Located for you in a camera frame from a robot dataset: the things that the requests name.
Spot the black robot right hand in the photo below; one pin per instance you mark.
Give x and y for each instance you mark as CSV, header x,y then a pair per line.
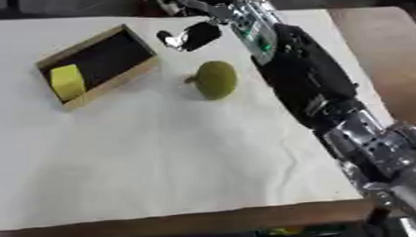
x,y
203,35

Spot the yellow block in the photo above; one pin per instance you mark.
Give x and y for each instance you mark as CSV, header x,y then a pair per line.
x,y
68,83

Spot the green and yellow object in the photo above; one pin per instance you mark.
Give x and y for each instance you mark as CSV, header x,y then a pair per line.
x,y
296,231

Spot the green toy pear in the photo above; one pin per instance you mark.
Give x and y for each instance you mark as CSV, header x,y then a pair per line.
x,y
217,79

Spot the silver and black robot right arm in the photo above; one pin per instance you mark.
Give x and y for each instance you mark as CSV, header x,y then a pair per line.
x,y
305,74

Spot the tan cardboard box black inside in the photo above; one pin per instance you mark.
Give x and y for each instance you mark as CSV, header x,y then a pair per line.
x,y
108,57

